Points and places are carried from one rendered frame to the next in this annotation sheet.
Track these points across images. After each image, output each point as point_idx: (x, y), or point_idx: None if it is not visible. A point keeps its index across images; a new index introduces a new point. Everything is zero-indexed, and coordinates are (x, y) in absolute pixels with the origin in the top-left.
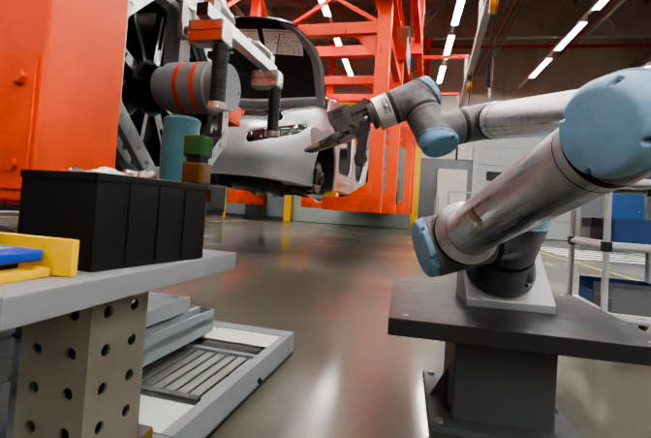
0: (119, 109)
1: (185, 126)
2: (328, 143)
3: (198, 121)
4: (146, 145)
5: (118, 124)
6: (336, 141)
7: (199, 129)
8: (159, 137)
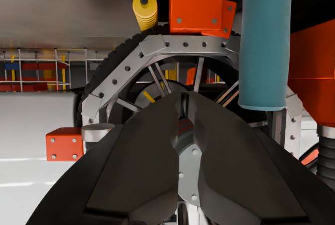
0: (290, 99)
1: (284, 95)
2: (235, 164)
3: (274, 106)
4: (130, 87)
5: (287, 86)
6: (127, 222)
7: (266, 96)
8: (171, 91)
